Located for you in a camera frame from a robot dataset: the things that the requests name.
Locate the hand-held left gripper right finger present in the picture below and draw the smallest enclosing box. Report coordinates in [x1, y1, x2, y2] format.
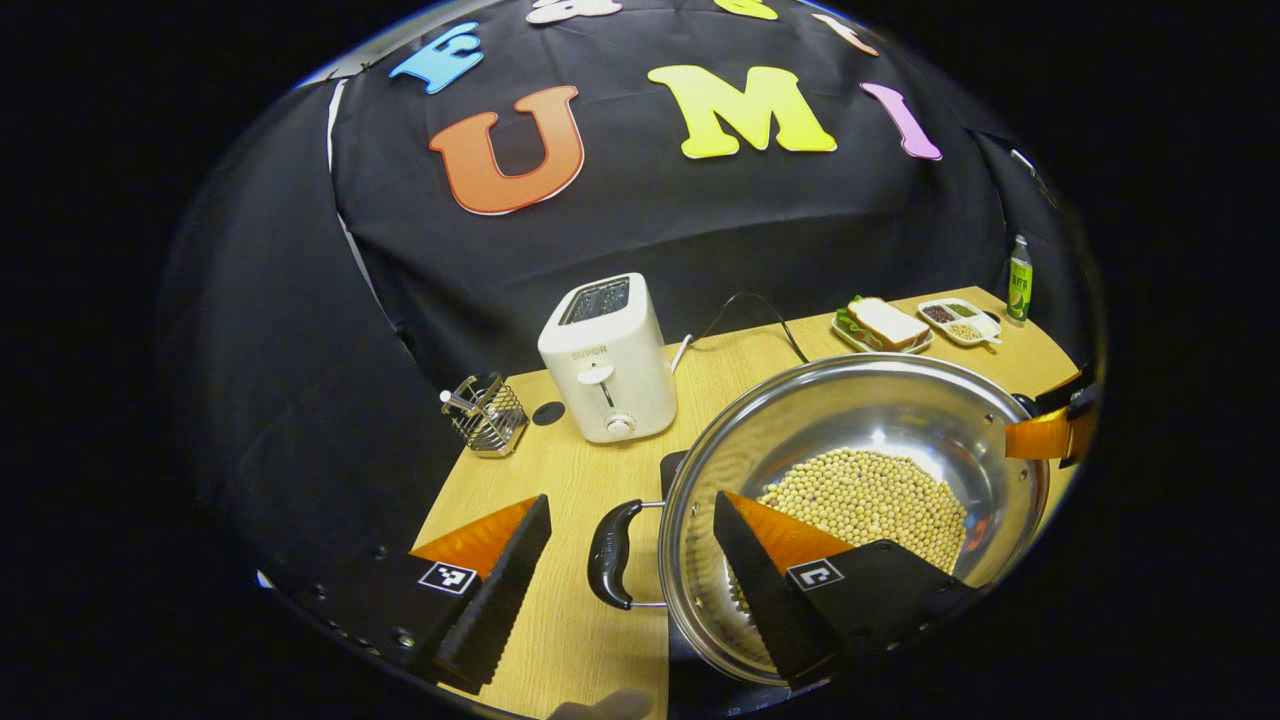
[712, 490, 986, 693]

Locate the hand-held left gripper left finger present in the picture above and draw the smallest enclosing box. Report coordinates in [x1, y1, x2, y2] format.
[285, 493, 554, 696]

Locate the black induction cooktop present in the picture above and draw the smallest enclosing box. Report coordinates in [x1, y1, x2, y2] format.
[658, 450, 831, 719]

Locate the pile of soybeans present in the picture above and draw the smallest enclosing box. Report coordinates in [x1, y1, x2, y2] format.
[730, 447, 969, 611]

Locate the stainless steel pot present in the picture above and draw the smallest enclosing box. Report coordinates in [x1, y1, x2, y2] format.
[587, 352, 1051, 688]

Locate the green drink bottle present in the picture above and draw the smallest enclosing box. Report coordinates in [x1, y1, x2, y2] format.
[1006, 235, 1034, 326]

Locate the white divided bean dish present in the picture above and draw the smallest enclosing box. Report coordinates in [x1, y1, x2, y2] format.
[917, 297, 1003, 348]

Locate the white rectangular plate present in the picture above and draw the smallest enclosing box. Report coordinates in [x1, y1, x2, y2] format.
[832, 300, 934, 355]

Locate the sandwich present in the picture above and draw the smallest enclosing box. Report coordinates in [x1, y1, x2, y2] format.
[838, 296, 931, 351]

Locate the white toaster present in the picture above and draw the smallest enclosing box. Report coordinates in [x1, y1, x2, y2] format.
[537, 272, 679, 445]

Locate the metal wire rack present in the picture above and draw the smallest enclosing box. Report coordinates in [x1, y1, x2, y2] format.
[440, 372, 529, 459]

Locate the black power cable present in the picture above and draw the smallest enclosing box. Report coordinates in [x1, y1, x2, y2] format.
[690, 292, 811, 366]

